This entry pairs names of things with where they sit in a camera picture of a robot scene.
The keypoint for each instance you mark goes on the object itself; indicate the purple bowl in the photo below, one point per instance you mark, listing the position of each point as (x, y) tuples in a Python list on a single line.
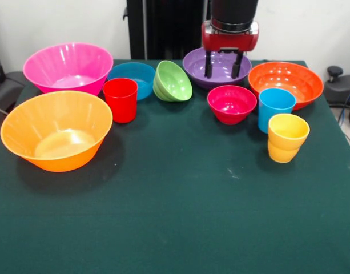
[(221, 71)]

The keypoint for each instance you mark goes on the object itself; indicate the blue bowl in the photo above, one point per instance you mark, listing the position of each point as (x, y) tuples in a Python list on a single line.
[(134, 74)]

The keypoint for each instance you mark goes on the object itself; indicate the black pedestal foot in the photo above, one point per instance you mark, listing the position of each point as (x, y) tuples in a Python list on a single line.
[(6, 88), (340, 85)]

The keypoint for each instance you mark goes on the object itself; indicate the blue cup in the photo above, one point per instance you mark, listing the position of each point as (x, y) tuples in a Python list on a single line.
[(274, 111)]

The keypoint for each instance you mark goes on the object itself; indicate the red-orange bowl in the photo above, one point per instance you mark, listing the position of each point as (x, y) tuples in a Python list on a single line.
[(286, 82)]

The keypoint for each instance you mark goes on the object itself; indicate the green bowl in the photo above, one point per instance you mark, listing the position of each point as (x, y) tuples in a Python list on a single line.
[(174, 82)]

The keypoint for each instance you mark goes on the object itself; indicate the large orange bowl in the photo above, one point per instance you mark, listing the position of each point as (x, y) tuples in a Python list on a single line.
[(56, 128)]

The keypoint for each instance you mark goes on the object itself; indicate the yellow cup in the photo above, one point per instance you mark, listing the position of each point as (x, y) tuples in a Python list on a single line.
[(287, 140)]

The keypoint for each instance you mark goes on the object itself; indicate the large pink bowl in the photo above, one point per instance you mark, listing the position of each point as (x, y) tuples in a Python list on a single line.
[(69, 65)]

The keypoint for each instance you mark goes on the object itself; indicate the small crimson bowl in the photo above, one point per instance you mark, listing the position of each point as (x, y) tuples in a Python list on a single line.
[(231, 104)]

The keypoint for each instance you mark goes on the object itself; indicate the red cup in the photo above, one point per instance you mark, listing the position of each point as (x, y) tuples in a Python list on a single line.
[(120, 102)]

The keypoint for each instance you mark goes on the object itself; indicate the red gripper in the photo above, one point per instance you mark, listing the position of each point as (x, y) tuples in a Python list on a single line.
[(230, 41)]

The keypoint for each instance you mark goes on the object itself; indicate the dark green tablecloth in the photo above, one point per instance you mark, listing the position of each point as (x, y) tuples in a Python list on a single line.
[(174, 214)]

